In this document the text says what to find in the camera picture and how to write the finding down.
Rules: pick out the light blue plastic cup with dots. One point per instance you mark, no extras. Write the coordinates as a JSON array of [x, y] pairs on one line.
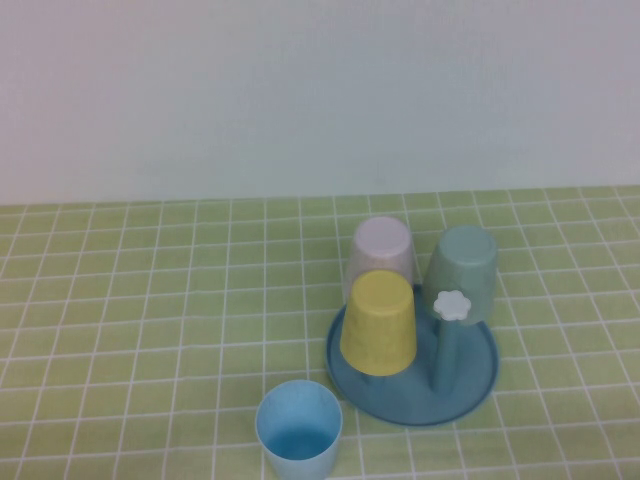
[[300, 440]]

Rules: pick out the green checkered tablecloth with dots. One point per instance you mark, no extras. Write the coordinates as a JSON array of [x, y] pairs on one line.
[[150, 300]]

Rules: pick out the teal green plastic cup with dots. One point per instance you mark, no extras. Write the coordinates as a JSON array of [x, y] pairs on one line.
[[460, 265]]

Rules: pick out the pale pink plastic cup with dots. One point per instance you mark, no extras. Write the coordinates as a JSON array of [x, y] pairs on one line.
[[382, 245]]

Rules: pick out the blue cup stand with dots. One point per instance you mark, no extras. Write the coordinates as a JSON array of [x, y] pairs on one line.
[[400, 400]]

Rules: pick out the yellow plastic cup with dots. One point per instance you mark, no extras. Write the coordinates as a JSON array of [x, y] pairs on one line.
[[380, 325]]

